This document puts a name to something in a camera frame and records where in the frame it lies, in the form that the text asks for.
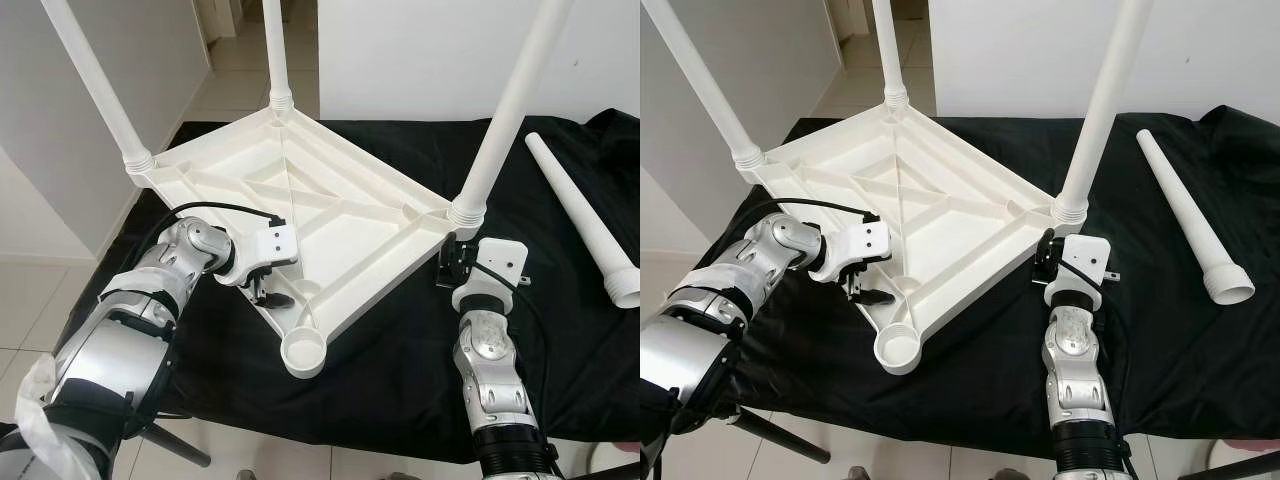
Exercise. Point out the pink round stool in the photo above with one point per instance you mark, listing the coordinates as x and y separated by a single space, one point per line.
1255 443

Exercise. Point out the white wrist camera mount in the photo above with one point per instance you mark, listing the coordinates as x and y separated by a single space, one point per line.
870 238
1085 255
275 240
500 260

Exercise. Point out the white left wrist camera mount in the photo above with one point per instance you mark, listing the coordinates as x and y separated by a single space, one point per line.
870 238
275 240

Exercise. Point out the black cloth table cover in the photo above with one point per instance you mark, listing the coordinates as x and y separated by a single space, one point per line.
400 390
1000 390

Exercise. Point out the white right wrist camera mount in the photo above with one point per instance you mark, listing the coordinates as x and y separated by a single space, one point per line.
500 260
1085 255

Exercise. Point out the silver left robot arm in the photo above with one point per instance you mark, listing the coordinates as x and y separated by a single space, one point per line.
110 340
700 330

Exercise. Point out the black metal bar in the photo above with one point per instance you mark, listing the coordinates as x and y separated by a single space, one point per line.
1230 466
615 471

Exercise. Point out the white plastic children table top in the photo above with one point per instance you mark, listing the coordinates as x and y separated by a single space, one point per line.
940 205
340 210

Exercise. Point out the black metal folding table leg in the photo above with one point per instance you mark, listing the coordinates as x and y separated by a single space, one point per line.
178 446
790 440

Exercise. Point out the white plastic table leg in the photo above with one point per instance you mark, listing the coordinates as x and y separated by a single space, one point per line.
1105 100
95 80
700 80
888 50
277 50
1190 210
580 210
510 100

